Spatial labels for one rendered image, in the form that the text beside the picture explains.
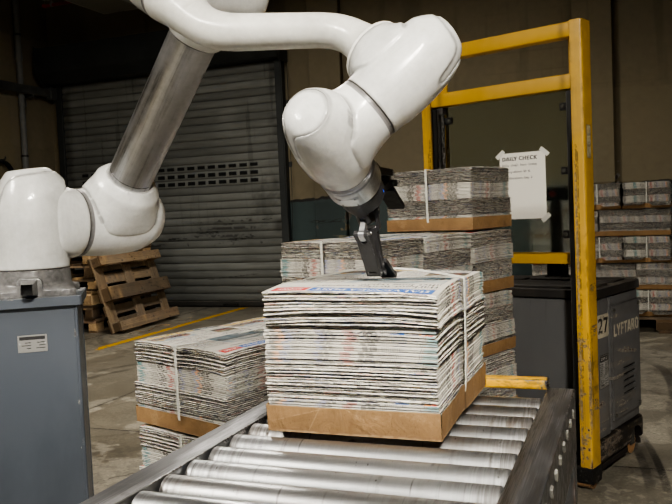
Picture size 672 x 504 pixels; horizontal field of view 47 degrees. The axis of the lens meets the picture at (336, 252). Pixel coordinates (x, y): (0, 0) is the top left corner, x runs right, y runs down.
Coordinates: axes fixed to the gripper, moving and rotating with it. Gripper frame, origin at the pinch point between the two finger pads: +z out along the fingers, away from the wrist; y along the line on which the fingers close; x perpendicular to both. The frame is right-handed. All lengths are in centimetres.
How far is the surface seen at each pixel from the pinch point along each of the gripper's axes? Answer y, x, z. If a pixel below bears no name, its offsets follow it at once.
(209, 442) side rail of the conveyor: 40.1, -22.0, -12.0
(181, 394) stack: 19, -68, 49
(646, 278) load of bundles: -210, 49, 537
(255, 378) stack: 14, -48, 49
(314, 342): 23.7, -6.3, -13.0
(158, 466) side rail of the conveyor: 46, -23, -23
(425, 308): 19.2, 11.9, -16.4
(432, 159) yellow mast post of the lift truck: -118, -42, 170
